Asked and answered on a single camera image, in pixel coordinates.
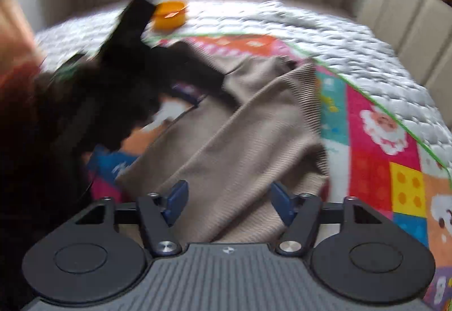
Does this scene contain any beige striped knit sweater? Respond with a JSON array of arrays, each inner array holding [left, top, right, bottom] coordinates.
[[116, 56, 329, 243]]

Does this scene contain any orange plastic round container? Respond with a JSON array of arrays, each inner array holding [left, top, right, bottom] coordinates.
[[152, 0, 187, 31]]

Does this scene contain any colourful cartoon play mat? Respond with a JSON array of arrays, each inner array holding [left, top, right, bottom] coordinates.
[[87, 35, 451, 310]]

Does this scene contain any white quilted mattress pad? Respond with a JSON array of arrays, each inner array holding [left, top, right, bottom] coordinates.
[[35, 0, 451, 173]]

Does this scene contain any beige padded headboard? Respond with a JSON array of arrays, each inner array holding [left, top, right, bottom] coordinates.
[[357, 0, 452, 126]]

